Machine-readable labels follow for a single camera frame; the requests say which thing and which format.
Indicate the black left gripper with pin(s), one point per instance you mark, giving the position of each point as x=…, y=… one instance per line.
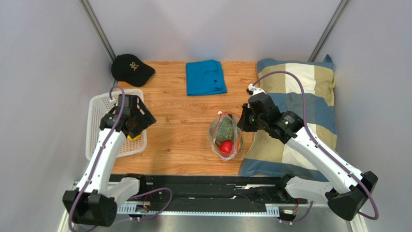
x=147, y=120

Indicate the green netted fake melon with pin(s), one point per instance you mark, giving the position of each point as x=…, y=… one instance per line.
x=224, y=131

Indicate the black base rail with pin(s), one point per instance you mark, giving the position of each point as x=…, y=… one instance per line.
x=221, y=194

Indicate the folded blue shirt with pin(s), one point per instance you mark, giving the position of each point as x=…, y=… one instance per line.
x=205, y=78

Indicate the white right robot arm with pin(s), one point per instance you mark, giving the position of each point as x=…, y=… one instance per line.
x=347, y=188

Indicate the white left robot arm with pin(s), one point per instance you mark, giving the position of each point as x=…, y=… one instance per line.
x=99, y=170

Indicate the red fake apple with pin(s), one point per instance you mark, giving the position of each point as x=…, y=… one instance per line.
x=226, y=148

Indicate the clear zip top bag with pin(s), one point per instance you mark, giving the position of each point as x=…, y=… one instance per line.
x=237, y=140

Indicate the striped blue beige pillow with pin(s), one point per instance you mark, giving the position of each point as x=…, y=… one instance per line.
x=304, y=94

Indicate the yellow fake pear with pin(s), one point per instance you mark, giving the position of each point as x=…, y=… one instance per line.
x=134, y=137

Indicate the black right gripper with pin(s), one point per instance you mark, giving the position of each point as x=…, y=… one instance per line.
x=244, y=118

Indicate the black baseball cap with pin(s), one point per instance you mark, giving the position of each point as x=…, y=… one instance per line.
x=130, y=69

